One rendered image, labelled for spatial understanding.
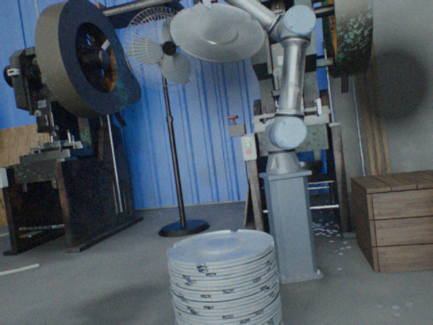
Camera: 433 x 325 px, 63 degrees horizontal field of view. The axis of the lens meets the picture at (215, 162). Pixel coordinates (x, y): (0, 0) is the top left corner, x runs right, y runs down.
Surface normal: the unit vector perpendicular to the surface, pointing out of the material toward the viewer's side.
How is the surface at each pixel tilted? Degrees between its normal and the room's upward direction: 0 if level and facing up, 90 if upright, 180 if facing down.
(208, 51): 54
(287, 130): 97
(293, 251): 90
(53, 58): 100
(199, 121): 90
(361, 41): 134
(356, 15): 115
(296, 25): 82
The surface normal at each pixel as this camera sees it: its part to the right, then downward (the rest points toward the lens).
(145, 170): -0.24, 0.08
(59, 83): -0.16, 0.59
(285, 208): 0.08, 0.04
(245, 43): 0.11, -0.57
